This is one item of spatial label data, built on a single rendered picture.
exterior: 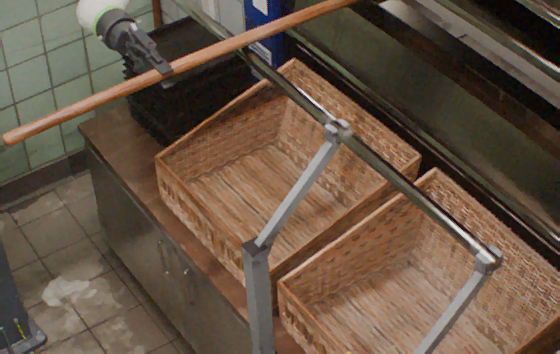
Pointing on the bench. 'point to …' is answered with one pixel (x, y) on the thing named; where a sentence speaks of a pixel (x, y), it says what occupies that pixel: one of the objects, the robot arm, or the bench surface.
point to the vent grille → (261, 57)
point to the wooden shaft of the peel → (191, 62)
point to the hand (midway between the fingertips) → (162, 72)
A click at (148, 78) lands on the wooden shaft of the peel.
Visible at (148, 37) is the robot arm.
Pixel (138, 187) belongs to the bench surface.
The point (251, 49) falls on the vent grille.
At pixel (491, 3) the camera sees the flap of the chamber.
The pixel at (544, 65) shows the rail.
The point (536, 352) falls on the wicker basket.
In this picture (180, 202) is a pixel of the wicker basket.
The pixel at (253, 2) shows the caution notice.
